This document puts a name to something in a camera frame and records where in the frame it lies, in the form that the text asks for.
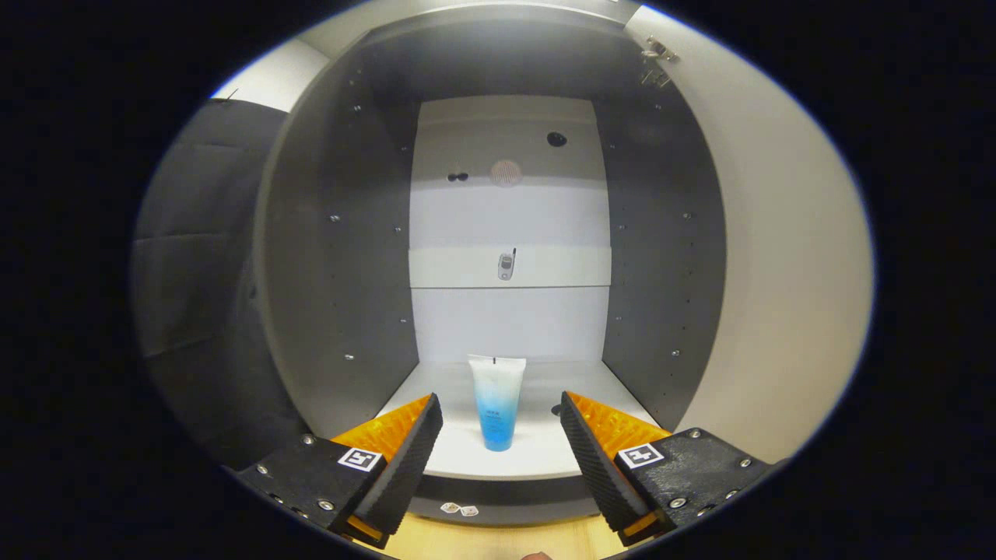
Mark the metal door hinge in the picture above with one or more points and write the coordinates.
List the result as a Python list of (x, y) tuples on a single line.
[(657, 54)]

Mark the dark grey cabinet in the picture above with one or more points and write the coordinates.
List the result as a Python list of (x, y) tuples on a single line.
[(334, 272)]

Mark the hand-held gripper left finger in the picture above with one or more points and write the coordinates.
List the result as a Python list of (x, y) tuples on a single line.
[(408, 467)]

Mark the blue and white tube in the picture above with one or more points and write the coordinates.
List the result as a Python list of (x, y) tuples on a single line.
[(496, 404)]

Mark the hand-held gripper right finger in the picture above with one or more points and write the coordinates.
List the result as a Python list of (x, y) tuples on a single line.
[(597, 467)]

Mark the black backdrop cloth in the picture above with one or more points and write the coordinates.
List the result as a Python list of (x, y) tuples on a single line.
[(187, 295)]

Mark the white cabinet shelf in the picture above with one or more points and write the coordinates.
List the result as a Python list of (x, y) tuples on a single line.
[(537, 451)]

